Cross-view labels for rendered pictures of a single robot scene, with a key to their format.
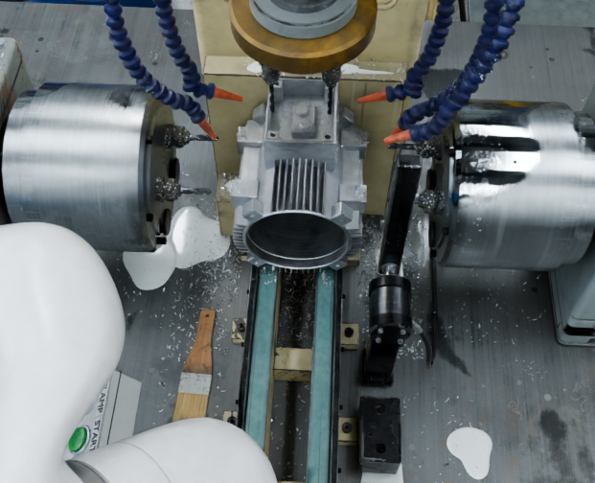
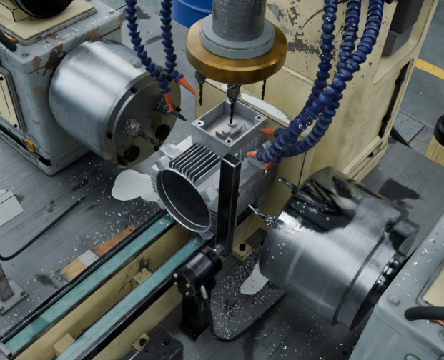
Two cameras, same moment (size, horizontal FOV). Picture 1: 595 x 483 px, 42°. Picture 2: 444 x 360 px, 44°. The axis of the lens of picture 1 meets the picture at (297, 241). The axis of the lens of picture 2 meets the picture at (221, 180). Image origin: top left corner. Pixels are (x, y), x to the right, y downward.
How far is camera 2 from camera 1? 0.49 m
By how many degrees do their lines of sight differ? 23
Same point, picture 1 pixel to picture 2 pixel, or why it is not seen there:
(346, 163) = (243, 172)
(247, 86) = (217, 96)
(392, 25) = not seen: hidden behind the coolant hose
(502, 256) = (292, 285)
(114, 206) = (92, 116)
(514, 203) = (311, 246)
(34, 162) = (70, 70)
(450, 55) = (417, 181)
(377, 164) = (284, 198)
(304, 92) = (246, 116)
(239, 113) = not seen: hidden behind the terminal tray
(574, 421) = not seen: outside the picture
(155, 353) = (87, 231)
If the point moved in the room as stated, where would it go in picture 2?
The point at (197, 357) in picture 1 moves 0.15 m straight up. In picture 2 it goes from (104, 248) to (96, 206)
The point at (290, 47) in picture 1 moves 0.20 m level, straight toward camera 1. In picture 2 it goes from (202, 53) to (119, 113)
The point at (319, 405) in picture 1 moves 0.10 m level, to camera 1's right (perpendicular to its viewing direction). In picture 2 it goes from (123, 306) to (161, 336)
